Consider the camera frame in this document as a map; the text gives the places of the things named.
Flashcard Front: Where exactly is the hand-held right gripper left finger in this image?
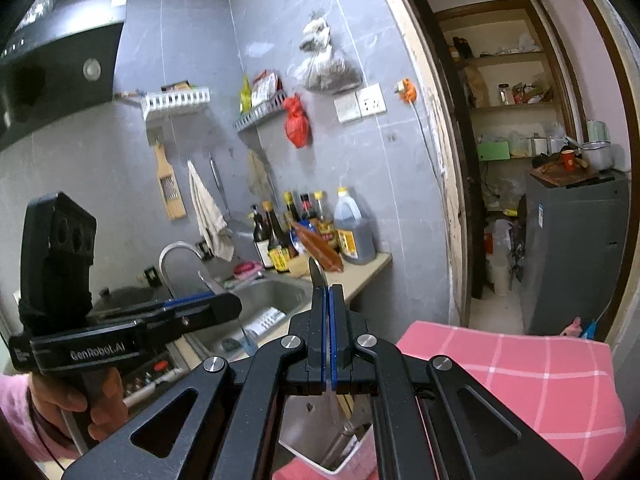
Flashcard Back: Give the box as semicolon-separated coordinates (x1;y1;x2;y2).
60;286;331;480

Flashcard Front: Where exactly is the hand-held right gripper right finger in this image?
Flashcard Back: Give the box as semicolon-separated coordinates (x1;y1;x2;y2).
330;285;583;480

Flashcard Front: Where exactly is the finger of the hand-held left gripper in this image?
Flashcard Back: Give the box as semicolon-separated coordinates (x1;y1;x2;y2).
144;292;245;349
87;290;219;323

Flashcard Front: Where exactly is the silver table knife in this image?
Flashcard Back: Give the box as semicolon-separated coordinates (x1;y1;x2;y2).
305;256;353;468

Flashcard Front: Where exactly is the white perforated utensil tray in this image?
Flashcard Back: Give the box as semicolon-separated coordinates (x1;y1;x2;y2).
278;400;373;477

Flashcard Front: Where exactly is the person's left forearm pink sleeve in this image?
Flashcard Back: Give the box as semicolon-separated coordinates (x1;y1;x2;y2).
0;372;66;466

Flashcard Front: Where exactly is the person's left hand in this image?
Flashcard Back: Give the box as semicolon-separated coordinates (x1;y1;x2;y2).
29;369;131;450

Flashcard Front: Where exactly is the metal faucet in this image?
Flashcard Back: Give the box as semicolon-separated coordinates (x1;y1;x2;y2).
159;241;226;301

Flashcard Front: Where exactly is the white perforated sink insert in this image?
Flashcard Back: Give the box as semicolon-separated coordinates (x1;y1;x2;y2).
245;307;286;336

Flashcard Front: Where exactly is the pink scrubber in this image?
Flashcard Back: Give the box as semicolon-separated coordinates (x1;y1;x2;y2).
232;261;264;281

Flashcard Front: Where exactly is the stainless steel sink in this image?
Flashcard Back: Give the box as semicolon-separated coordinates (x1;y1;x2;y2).
200;277;314;361

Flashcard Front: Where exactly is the beige kitchen counter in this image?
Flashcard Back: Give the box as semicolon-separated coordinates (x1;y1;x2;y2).
292;252;394;313

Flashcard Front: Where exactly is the orange brown packet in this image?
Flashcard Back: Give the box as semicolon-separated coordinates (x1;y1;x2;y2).
290;221;345;274

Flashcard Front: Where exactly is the dark bottle white label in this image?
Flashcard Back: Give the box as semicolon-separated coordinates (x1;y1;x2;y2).
251;204;275;270

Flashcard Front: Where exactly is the beige hanging towel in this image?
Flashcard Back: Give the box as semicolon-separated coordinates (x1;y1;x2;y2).
187;160;236;262

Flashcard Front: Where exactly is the dark bottle yellow label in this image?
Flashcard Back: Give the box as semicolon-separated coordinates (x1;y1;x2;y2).
262;201;299;275

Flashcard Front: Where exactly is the silver metal utensil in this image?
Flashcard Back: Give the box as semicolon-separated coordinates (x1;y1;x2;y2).
320;417;369;468

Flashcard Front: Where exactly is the large dark liquid jug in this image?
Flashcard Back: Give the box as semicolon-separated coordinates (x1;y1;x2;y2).
332;187;377;266

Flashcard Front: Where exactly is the yellow cap sauce bottle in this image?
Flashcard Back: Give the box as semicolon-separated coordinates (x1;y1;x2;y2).
314;191;337;251

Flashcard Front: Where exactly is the wooden grater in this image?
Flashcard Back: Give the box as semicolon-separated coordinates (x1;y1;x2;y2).
154;142;187;222

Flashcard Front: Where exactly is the hanging metal utensil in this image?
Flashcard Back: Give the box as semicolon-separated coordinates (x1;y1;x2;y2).
209;155;231;216

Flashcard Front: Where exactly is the beige hanging scrubber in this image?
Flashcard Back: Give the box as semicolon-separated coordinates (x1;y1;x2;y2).
247;149;276;201

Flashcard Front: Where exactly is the white bucket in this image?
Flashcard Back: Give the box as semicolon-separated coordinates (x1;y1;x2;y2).
487;255;516;297

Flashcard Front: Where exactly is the pink checkered tablecloth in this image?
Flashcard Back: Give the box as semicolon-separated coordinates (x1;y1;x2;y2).
272;320;627;480

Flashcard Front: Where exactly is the black range hood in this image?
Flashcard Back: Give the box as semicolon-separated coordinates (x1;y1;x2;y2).
0;5;126;151

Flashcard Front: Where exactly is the red plastic bag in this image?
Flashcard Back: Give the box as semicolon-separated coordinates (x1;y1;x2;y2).
282;94;312;150

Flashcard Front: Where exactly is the dark wooden door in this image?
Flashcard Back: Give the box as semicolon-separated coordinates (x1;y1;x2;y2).
412;0;489;301

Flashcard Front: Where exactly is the red and white packet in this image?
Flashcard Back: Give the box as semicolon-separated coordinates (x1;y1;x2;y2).
251;71;281;106

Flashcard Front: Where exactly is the green box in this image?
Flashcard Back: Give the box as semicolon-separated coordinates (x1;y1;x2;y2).
476;141;510;161

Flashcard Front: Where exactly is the grey washing machine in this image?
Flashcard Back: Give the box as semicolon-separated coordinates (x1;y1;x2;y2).
520;170;632;339

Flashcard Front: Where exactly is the plastic bag with dark contents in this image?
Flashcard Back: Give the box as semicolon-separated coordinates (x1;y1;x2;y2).
295;52;365;95

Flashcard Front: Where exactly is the wooden board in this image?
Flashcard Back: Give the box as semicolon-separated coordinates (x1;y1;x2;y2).
530;160;599;189

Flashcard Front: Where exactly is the small clear plastic bag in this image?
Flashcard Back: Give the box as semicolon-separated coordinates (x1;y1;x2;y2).
299;10;333;54

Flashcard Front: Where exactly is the metal pot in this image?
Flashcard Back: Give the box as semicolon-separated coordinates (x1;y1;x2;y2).
580;141;615;172

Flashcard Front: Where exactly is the wooden shelf unit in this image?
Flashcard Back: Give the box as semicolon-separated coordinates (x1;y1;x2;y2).
440;5;572;171

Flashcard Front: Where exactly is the white wall basket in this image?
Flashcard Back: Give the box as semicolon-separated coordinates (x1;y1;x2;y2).
141;87;211;121

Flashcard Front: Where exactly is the metal wall shelf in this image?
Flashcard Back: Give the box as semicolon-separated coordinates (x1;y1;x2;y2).
232;91;290;134

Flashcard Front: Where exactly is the white wall switch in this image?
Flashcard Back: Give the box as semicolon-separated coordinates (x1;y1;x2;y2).
334;92;362;124

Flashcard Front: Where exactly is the white wall socket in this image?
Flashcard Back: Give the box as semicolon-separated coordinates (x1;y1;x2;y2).
357;83;387;115

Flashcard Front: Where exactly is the orange wall hook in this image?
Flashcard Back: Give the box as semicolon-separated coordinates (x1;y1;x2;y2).
395;77;419;106

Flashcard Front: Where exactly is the wooden door frame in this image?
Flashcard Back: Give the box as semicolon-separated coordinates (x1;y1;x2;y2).
367;0;640;342

